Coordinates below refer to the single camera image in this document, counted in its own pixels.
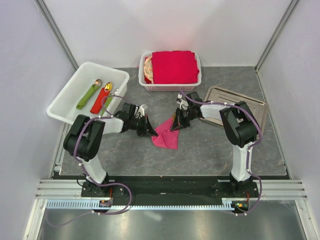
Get aluminium rail frame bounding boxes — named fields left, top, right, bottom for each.
left=23, top=176, right=318, bottom=240

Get silver metal tray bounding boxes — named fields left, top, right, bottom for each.
left=204, top=86, right=269, bottom=133

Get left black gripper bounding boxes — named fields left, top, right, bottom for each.
left=129, top=114, right=158, bottom=138

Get slotted cable duct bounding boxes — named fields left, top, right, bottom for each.
left=46, top=199, right=237, bottom=211

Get green rolled napkin set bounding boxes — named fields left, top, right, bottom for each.
left=76, top=79, right=102, bottom=110

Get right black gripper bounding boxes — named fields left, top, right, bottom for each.
left=171, top=108, right=195, bottom=132

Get white perforated basket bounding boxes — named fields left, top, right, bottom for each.
left=138, top=51, right=202, bottom=92

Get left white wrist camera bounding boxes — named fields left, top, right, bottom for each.
left=134, top=104, right=148, bottom=119

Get patterned paper plates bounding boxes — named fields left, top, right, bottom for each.
left=143, top=55, right=154, bottom=84

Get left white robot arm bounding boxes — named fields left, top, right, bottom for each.
left=63, top=102, right=158, bottom=197

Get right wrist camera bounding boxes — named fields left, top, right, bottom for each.
left=176, top=93, right=189, bottom=110

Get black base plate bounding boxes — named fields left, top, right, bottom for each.
left=81, top=175, right=259, bottom=199

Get white plastic tub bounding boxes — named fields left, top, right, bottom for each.
left=46, top=61, right=130, bottom=125

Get stack of red napkins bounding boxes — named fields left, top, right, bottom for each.
left=151, top=50, right=200, bottom=85

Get red rolled napkin set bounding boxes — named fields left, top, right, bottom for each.
left=90, top=81, right=113, bottom=115

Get pink paper napkin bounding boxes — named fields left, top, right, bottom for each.
left=151, top=118, right=179, bottom=150

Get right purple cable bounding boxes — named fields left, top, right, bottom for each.
left=179, top=89, right=265, bottom=217

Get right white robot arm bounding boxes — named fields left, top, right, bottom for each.
left=170, top=91, right=262, bottom=198

